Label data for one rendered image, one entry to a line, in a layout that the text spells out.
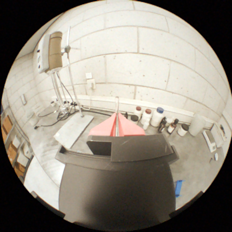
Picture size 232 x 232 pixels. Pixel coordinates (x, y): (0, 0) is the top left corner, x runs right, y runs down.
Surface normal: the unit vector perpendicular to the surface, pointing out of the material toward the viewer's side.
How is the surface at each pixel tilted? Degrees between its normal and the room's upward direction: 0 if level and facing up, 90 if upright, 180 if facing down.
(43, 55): 90
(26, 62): 90
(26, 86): 90
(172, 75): 90
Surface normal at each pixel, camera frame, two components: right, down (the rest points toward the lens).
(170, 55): -0.27, 0.59
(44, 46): 0.96, 0.16
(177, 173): 0.00, -0.79
